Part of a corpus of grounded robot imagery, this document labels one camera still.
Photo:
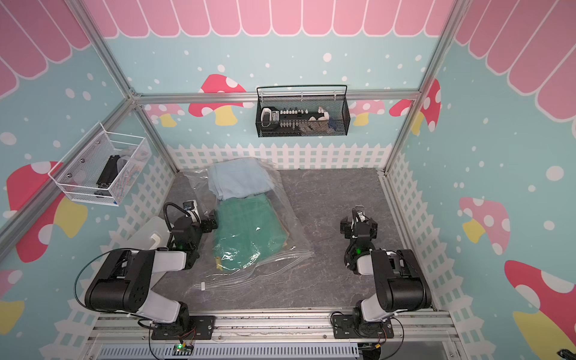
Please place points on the white black items in basket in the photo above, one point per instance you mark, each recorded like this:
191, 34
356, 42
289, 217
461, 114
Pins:
295, 122

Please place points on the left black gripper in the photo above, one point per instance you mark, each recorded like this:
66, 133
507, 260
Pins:
208, 223

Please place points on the black part in white basket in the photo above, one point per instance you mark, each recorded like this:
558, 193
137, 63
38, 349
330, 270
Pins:
109, 172

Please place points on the light blue folded garment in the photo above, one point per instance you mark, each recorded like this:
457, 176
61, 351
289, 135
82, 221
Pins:
239, 178

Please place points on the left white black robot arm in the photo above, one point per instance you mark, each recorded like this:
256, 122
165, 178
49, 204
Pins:
123, 283

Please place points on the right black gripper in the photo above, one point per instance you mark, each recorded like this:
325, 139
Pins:
358, 226

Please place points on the black wire mesh basket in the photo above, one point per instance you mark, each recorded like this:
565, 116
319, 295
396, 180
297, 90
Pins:
330, 97

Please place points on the translucent plastic storage box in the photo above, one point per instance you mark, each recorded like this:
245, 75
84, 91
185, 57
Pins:
153, 234

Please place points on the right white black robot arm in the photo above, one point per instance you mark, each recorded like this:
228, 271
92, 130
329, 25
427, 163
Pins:
399, 282

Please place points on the small green circuit board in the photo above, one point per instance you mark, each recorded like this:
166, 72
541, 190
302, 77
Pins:
183, 349

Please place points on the clear plastic vacuum bag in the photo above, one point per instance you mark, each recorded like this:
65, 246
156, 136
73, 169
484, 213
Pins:
206, 275

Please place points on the green trousers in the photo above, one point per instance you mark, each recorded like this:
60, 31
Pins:
248, 232

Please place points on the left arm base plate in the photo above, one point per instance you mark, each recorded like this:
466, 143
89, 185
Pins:
192, 328

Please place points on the white wire mesh basket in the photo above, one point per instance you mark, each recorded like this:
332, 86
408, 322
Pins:
78, 171

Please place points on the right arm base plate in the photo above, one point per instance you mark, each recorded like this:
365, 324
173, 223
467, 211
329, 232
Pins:
349, 326

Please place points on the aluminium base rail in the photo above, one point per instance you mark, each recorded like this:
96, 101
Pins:
280, 334

